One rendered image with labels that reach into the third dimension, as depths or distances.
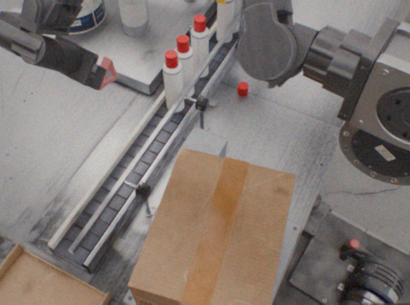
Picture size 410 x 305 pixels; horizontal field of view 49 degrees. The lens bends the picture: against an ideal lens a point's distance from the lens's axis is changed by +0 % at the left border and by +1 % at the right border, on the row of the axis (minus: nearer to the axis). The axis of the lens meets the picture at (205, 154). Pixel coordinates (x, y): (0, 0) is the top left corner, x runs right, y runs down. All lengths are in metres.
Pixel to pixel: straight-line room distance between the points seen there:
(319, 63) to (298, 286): 1.22
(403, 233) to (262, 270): 1.49
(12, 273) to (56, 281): 0.11
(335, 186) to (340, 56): 1.69
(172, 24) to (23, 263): 0.87
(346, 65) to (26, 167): 0.97
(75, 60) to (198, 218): 0.38
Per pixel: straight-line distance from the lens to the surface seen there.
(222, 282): 0.79
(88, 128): 1.35
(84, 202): 1.12
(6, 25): 0.90
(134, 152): 1.21
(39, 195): 1.26
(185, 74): 1.24
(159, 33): 1.52
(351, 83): 0.58
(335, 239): 1.84
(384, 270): 1.65
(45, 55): 0.84
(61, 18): 0.84
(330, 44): 0.60
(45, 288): 1.14
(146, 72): 1.39
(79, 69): 0.92
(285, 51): 0.59
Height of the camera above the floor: 1.87
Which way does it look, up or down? 56 degrees down
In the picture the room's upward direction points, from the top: straight up
